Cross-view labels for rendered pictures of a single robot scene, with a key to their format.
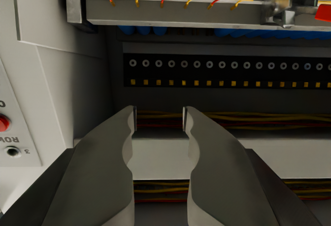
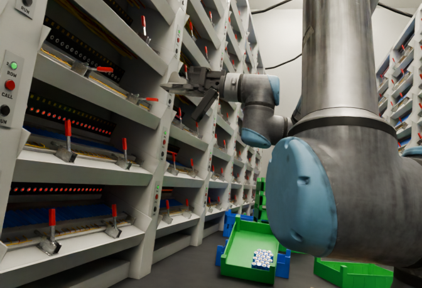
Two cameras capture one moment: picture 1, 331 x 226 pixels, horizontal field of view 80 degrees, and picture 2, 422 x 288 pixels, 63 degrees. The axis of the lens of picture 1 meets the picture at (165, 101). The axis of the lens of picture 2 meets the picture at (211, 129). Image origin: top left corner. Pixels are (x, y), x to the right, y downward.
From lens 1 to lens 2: 1.10 m
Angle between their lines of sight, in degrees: 76
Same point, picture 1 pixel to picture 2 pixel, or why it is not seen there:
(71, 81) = (154, 90)
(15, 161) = not seen: hidden behind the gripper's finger
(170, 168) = (156, 58)
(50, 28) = (157, 105)
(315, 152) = (132, 43)
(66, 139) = (165, 79)
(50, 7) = (155, 109)
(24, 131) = not seen: hidden behind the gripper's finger
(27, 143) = not seen: hidden behind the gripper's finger
